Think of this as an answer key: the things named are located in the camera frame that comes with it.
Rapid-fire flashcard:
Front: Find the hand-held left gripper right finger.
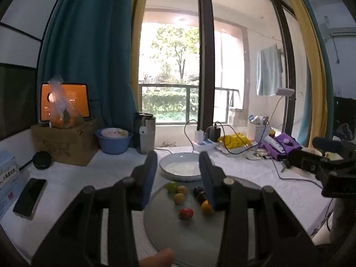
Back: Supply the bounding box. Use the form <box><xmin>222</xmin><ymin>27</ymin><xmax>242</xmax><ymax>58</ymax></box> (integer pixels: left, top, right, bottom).
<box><xmin>199</xmin><ymin>151</ymin><xmax>324</xmax><ymax>267</ymax></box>

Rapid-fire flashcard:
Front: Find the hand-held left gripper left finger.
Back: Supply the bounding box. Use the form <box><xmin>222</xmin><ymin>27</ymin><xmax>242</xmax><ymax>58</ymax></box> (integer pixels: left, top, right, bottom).
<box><xmin>32</xmin><ymin>150</ymin><xmax>158</xmax><ymax>267</ymax></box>

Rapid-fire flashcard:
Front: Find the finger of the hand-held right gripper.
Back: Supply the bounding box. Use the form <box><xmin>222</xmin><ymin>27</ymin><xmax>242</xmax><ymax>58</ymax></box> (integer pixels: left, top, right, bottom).
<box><xmin>312</xmin><ymin>136</ymin><xmax>344</xmax><ymax>152</ymax></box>

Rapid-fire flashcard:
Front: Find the orange tangerine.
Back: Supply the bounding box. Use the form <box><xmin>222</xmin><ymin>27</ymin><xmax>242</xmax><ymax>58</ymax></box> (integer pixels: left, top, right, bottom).
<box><xmin>201</xmin><ymin>200</ymin><xmax>215</xmax><ymax>214</ymax></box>

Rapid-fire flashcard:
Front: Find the white plate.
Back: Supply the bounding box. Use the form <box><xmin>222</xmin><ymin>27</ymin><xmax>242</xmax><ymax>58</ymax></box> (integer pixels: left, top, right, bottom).
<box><xmin>159</xmin><ymin>152</ymin><xmax>214</xmax><ymax>182</ymax></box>

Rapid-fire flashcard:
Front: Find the red tomato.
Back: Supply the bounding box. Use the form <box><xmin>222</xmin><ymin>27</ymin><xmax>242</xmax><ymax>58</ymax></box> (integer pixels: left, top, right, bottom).
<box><xmin>178</xmin><ymin>208</ymin><xmax>194</xmax><ymax>221</ymax></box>

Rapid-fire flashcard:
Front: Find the round grey tray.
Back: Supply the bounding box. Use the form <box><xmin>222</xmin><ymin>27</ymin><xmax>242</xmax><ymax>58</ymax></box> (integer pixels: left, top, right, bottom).
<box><xmin>143</xmin><ymin>176</ymin><xmax>279</xmax><ymax>267</ymax></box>

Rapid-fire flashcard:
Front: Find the person's left hand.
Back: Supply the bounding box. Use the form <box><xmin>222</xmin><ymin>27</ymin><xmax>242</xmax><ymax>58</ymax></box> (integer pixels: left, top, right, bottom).
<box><xmin>139</xmin><ymin>249</ymin><xmax>176</xmax><ymax>267</ymax></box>

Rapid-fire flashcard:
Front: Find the purple pouch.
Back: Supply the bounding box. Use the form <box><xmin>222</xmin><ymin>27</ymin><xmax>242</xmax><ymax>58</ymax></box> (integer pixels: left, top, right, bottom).
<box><xmin>261</xmin><ymin>133</ymin><xmax>302</xmax><ymax>160</ymax></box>

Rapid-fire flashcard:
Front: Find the white power strip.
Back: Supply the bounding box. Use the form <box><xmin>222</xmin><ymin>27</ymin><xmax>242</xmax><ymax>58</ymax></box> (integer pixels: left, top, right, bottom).
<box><xmin>192</xmin><ymin>139</ymin><xmax>220</xmax><ymax>153</ymax></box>

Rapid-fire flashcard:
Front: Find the black monitor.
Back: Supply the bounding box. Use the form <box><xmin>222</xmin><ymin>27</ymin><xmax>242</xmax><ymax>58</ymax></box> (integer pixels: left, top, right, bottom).
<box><xmin>333</xmin><ymin>96</ymin><xmax>356</xmax><ymax>141</ymax></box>

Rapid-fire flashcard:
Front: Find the steel kettle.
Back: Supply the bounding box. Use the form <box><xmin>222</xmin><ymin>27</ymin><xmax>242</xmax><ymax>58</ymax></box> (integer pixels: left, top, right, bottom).
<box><xmin>134</xmin><ymin>113</ymin><xmax>156</xmax><ymax>154</ymax></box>

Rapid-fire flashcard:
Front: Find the blue basin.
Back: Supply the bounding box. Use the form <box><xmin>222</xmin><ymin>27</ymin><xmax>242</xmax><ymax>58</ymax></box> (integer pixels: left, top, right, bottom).
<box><xmin>95</xmin><ymin>129</ymin><xmax>133</xmax><ymax>155</ymax></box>

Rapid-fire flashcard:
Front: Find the black charger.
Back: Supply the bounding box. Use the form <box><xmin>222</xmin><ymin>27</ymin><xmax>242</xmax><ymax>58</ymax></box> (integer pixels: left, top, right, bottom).
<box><xmin>206</xmin><ymin>126</ymin><xmax>221</xmax><ymax>142</ymax></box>

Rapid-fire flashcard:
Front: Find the yellow cloth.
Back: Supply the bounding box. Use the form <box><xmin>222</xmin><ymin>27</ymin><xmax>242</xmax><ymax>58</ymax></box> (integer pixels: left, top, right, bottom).
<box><xmin>217</xmin><ymin>134</ymin><xmax>252</xmax><ymax>148</ymax></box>

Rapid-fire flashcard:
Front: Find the white tube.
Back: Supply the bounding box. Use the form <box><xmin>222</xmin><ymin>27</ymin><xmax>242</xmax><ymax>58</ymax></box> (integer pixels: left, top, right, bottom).
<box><xmin>264</xmin><ymin>136</ymin><xmax>285</xmax><ymax>153</ymax></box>

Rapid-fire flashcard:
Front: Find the white desk lamp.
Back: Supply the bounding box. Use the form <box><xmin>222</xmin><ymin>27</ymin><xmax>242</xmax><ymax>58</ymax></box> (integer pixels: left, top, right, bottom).
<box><xmin>246</xmin><ymin>87</ymin><xmax>296</xmax><ymax>160</ymax></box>

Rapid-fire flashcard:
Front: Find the white woven basket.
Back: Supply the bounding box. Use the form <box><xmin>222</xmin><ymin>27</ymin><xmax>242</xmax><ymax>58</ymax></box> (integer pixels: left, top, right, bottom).
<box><xmin>247</xmin><ymin>121</ymin><xmax>271</xmax><ymax>144</ymax></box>

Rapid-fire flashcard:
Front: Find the yellow curtain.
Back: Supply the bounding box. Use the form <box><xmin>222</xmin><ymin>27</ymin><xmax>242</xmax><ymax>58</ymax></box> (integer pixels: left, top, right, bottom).
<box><xmin>131</xmin><ymin>0</ymin><xmax>152</xmax><ymax>84</ymax></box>
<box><xmin>274</xmin><ymin>0</ymin><xmax>329</xmax><ymax>148</ymax></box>

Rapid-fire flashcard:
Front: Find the cardboard box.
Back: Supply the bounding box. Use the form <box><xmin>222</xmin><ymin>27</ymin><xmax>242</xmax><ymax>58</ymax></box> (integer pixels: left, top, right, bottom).
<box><xmin>30</xmin><ymin>118</ymin><xmax>105</xmax><ymax>167</ymax></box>

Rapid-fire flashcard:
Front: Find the balcony railing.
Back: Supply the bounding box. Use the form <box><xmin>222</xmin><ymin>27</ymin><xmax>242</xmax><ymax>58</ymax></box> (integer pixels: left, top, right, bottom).
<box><xmin>139</xmin><ymin>83</ymin><xmax>241</xmax><ymax>123</ymax></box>

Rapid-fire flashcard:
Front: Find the light blue hanging towel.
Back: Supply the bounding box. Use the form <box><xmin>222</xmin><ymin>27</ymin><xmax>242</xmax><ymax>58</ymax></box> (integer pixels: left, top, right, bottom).
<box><xmin>256</xmin><ymin>44</ymin><xmax>283</xmax><ymax>96</ymax></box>

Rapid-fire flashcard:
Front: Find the tablet with orange screen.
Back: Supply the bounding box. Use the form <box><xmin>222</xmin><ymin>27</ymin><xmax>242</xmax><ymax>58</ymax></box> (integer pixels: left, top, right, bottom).
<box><xmin>39</xmin><ymin>83</ymin><xmax>92</xmax><ymax>123</ymax></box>

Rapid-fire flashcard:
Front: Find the black round speaker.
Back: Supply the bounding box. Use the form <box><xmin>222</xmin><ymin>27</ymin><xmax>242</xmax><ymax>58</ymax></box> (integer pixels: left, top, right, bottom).
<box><xmin>32</xmin><ymin>151</ymin><xmax>52</xmax><ymax>170</ymax></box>

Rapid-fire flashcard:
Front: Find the plastic bag of oranges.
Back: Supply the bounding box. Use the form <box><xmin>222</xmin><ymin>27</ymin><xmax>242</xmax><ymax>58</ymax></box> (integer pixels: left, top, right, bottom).
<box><xmin>47</xmin><ymin>75</ymin><xmax>84</xmax><ymax>129</ymax></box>

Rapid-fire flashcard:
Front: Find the white air conditioner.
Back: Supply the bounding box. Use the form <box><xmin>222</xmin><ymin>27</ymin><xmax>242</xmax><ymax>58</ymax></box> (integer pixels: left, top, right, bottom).
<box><xmin>320</xmin><ymin>24</ymin><xmax>356</xmax><ymax>38</ymax></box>

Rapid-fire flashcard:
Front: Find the black smartphone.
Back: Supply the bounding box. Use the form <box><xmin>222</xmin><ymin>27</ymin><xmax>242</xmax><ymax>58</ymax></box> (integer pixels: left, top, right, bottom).
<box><xmin>13</xmin><ymin>178</ymin><xmax>47</xmax><ymax>220</ymax></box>

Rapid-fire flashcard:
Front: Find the blue and white box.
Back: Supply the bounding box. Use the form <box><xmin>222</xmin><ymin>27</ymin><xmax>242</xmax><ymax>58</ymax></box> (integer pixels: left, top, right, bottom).
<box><xmin>0</xmin><ymin>152</ymin><xmax>21</xmax><ymax>220</ymax></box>

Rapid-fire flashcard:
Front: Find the black charger cable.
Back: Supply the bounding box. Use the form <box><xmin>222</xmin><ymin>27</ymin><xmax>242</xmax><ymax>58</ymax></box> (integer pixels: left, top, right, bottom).
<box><xmin>214</xmin><ymin>122</ymin><xmax>262</xmax><ymax>155</ymax></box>

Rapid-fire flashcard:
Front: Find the looped power cable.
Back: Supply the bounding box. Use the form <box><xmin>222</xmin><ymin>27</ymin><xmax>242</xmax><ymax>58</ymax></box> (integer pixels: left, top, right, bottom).
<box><xmin>184</xmin><ymin>119</ymin><xmax>201</xmax><ymax>153</ymax></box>

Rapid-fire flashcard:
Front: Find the dark door frame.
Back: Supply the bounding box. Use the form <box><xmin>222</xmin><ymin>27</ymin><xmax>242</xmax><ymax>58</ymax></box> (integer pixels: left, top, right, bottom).
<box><xmin>196</xmin><ymin>0</ymin><xmax>216</xmax><ymax>134</ymax></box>

